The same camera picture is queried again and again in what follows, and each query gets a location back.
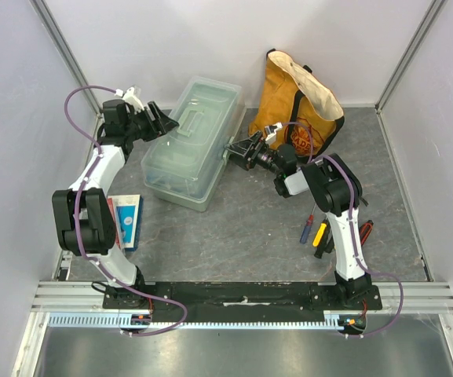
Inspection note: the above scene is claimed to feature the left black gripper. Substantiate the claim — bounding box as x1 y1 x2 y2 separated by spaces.
127 104 182 145

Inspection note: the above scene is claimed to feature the green plastic tool box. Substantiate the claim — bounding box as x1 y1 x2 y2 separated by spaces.
141 77 247 212

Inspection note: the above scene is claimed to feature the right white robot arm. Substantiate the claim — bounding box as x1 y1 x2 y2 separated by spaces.
225 131 379 309

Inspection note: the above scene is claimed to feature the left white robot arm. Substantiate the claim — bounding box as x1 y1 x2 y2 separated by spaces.
52 99 179 309

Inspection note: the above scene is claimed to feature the yellow tote bag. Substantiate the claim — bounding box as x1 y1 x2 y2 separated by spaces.
248 49 345 159

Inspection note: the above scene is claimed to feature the blue white box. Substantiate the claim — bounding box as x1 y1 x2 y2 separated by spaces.
111 195 144 252

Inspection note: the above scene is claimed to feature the red box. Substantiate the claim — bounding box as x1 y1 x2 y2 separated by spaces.
107 196 126 254

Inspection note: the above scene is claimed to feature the blue red screwdriver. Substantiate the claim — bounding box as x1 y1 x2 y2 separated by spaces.
299 204 316 244

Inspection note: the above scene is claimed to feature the black rubber mallet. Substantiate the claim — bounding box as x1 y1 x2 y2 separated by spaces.
314 236 334 259

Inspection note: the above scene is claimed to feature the red black utility knife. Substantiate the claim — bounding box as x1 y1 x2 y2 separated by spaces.
359 220 374 245

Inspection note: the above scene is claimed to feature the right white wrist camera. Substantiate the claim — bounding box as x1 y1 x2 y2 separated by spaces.
265 122 283 145

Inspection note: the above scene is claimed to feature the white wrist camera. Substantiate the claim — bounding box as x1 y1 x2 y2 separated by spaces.
115 86 145 113
265 122 283 145

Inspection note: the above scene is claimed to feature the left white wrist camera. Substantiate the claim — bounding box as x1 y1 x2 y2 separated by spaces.
115 86 145 113

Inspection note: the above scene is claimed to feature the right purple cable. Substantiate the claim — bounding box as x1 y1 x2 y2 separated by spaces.
280 121 404 339

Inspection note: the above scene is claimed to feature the purple cable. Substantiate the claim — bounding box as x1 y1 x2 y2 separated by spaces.
280 121 404 339
64 85 189 337

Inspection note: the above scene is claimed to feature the yellow handled screwdriver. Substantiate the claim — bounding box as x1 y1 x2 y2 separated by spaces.
312 220 328 247

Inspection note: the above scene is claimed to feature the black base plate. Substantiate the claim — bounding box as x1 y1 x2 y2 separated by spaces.
102 280 383 329

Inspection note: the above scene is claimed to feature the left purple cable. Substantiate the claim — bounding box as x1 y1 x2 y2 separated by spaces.
64 85 189 337

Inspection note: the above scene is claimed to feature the aluminium frame rail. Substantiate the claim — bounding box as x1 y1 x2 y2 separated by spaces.
31 281 453 314

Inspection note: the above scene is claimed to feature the blue cable duct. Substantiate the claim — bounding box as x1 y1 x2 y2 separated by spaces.
48 313 344 331

